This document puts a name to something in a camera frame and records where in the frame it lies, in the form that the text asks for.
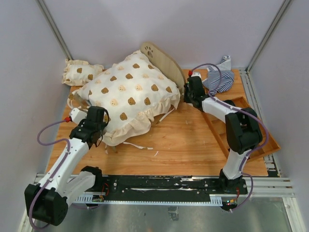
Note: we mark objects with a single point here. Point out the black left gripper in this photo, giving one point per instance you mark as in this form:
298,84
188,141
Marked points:
82,123

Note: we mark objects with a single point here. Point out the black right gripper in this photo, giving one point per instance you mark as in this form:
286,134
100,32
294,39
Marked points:
186,100

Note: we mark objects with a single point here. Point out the wooden striped pet bed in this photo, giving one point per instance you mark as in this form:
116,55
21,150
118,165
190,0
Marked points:
167,65

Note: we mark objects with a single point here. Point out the large bear print cushion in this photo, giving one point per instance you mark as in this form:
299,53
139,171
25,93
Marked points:
133,92

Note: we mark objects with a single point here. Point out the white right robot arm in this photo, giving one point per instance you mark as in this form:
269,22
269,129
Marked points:
243,133

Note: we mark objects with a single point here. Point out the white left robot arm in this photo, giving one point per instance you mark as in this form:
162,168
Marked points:
48,201

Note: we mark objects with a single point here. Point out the blue striped cloth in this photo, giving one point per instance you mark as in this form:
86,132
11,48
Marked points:
220,82

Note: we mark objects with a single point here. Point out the small bear print pillow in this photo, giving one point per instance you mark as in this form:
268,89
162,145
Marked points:
79,72

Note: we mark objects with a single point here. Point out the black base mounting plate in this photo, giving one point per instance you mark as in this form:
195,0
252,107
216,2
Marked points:
177,188

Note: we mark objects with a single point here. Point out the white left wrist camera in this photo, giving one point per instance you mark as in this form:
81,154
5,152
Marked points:
77,115

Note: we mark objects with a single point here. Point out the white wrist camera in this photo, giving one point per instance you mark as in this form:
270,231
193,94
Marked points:
196,74
77,115

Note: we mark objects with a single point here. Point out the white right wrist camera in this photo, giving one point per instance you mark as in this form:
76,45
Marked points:
196,74

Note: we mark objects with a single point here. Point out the grey slotted cable duct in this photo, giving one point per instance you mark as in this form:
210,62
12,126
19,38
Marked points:
95,199

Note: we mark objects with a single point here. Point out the right aluminium frame post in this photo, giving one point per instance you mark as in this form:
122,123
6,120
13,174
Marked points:
284,7

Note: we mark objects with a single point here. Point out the aluminium frame post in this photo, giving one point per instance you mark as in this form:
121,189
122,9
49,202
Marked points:
284,7
51,23

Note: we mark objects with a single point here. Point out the left aluminium frame post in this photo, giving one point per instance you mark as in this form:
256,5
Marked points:
51,23

